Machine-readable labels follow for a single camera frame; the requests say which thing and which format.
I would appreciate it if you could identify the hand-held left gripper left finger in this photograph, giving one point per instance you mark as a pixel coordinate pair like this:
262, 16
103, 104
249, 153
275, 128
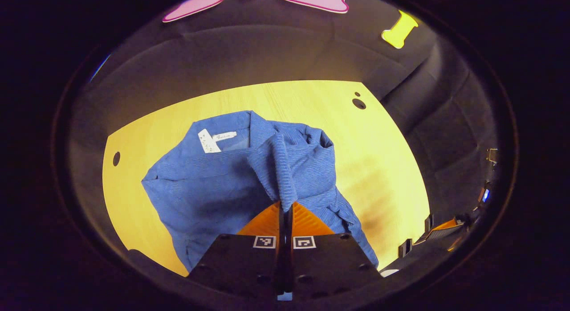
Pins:
249, 262

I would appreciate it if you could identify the blue button shirt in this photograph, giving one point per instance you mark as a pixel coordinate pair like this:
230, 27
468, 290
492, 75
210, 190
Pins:
213, 186

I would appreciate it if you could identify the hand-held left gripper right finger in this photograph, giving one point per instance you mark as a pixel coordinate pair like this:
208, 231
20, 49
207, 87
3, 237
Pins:
325, 262

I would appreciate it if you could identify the black table clamp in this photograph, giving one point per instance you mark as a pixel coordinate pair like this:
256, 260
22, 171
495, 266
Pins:
405, 247
429, 223

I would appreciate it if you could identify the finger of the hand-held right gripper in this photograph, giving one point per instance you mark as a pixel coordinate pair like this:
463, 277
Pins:
443, 226

